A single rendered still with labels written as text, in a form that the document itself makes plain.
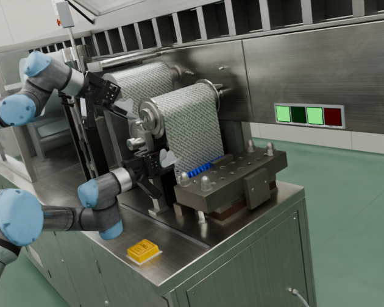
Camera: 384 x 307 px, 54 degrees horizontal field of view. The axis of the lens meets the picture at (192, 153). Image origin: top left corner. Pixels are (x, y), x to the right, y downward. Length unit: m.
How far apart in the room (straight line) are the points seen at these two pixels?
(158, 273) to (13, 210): 0.45
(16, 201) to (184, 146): 0.66
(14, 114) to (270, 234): 0.87
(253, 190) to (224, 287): 0.32
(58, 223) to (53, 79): 0.41
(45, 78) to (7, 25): 5.74
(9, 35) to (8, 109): 5.85
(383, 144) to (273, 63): 2.73
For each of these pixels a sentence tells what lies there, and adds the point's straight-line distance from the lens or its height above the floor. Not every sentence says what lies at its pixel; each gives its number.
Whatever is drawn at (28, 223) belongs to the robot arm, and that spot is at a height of 1.20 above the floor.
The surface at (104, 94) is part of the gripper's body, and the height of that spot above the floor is 1.37.
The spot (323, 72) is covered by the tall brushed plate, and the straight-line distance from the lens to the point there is 1.19.
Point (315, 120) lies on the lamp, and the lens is 1.23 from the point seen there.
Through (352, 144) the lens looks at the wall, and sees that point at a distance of 4.05.
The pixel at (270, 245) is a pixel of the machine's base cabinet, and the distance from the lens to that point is 1.35.
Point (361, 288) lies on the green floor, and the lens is 2.38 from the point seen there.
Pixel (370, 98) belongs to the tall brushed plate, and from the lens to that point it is 1.14.
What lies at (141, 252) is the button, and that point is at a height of 0.92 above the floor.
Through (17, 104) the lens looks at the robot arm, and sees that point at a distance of 1.01.
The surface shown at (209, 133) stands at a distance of 1.38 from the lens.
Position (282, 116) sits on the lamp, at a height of 1.18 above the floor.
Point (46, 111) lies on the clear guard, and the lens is 2.17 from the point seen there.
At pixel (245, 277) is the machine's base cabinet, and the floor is 0.73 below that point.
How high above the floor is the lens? 1.52
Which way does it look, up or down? 18 degrees down
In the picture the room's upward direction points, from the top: 12 degrees counter-clockwise
